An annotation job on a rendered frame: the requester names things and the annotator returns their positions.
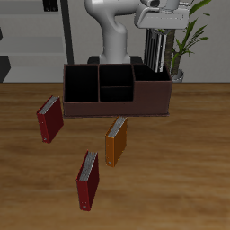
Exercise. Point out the dark brown desk caddy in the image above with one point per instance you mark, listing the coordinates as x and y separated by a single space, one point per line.
149 97

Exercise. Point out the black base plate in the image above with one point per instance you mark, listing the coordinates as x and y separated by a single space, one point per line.
93 59

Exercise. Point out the black white striped book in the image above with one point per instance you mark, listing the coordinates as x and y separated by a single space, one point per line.
155 49

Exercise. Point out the red book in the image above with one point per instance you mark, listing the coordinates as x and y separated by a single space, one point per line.
90 184
51 121

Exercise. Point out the green pot plant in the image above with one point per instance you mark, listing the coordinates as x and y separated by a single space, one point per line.
186 45

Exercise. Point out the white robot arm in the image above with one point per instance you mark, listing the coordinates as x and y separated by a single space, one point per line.
115 36

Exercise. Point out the black upright post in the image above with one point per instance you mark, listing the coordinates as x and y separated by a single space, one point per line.
67 33

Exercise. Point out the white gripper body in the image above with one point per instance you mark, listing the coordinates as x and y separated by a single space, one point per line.
163 18

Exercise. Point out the grey shelf unit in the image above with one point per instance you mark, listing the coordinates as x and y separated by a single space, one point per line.
33 39

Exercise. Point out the black books on shelf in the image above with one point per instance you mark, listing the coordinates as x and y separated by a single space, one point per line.
50 5

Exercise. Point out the orange book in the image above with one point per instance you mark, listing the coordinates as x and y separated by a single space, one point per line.
117 143

